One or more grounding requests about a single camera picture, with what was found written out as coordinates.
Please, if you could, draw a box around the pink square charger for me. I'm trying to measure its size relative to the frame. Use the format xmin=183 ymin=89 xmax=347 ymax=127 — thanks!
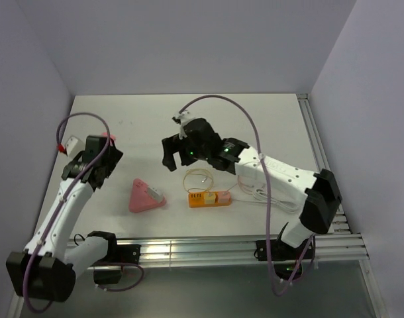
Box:
xmin=101 ymin=132 xmax=116 ymax=143

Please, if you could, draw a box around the yellow cable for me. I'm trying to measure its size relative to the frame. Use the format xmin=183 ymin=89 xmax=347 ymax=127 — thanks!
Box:
xmin=183 ymin=168 xmax=215 ymax=196

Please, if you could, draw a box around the white square charger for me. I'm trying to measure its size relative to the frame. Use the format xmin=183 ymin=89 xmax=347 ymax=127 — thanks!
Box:
xmin=146 ymin=186 xmax=164 ymax=202

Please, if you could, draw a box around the yellow plug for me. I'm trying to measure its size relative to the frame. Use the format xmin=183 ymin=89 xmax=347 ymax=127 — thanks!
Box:
xmin=203 ymin=192 xmax=217 ymax=205

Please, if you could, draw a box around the orange power strip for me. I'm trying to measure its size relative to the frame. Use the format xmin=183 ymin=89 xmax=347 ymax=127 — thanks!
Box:
xmin=188 ymin=191 xmax=232 ymax=208

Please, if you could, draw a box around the pink plug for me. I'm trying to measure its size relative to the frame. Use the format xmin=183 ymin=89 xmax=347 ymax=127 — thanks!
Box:
xmin=217 ymin=191 xmax=231 ymax=204

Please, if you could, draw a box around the pink triangular power strip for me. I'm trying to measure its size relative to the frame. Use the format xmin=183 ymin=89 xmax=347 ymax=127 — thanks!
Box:
xmin=128 ymin=178 xmax=166 ymax=213

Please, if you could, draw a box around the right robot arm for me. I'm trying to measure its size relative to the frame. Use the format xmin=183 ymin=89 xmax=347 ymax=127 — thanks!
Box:
xmin=162 ymin=118 xmax=342 ymax=258

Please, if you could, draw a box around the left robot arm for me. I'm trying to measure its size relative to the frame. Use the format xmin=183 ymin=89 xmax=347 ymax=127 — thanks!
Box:
xmin=6 ymin=135 xmax=123 ymax=302

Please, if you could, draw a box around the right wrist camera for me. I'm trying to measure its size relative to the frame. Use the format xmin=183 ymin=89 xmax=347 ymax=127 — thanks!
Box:
xmin=172 ymin=110 xmax=195 ymax=140

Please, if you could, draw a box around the white power strip cord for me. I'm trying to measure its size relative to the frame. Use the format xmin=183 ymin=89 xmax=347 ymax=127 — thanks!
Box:
xmin=230 ymin=186 xmax=299 ymax=214

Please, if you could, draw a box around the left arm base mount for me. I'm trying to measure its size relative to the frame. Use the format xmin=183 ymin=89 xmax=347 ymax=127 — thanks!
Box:
xmin=93 ymin=244 xmax=141 ymax=287

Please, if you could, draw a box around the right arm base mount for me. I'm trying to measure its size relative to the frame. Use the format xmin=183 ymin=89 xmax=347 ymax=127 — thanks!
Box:
xmin=254 ymin=237 xmax=317 ymax=281

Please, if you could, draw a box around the aluminium rail frame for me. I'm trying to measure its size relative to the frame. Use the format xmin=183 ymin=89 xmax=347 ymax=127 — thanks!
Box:
xmin=6 ymin=93 xmax=388 ymax=318

